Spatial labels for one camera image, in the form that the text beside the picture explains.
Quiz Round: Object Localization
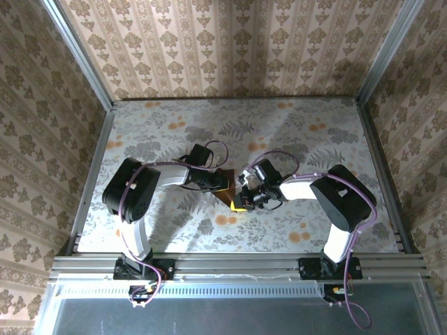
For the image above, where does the grey metal sheet panel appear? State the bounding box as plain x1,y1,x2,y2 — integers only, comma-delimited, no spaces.
33,281,443,335

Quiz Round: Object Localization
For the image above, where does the floral patterned table cover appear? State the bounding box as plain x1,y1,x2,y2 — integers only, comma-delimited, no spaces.
76,97,401,254

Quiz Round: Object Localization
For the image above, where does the black connector box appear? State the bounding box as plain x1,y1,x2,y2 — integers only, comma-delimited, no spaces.
323,284,354,303
128,284,159,304

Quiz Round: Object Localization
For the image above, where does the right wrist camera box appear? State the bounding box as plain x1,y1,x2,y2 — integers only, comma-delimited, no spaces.
237,158,283,188

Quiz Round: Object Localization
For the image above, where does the long aluminium profile rail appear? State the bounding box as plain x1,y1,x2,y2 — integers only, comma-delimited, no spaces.
48,253,430,283

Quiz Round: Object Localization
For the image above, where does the slotted grey cable duct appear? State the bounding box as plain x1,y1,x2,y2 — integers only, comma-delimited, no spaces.
55,281,325,299

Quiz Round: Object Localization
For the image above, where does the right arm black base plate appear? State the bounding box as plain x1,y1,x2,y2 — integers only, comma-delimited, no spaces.
298,256,363,281

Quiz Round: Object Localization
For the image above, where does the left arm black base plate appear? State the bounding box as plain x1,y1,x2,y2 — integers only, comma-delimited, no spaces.
113,256,175,282

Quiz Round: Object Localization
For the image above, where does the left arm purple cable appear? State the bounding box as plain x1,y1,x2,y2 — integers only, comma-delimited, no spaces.
118,140,230,310

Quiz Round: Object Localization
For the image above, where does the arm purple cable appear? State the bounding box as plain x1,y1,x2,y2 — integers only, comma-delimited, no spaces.
118,140,230,310
248,149,379,331

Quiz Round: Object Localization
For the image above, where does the aluminium side rail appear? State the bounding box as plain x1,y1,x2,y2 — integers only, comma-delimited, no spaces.
64,104,116,255
355,99,422,255

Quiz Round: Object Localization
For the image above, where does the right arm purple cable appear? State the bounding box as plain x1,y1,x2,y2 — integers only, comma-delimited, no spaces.
248,149,379,331

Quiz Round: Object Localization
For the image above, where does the aluminium frame post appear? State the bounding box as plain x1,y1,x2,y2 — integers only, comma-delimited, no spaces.
355,0,427,105
38,0,116,112

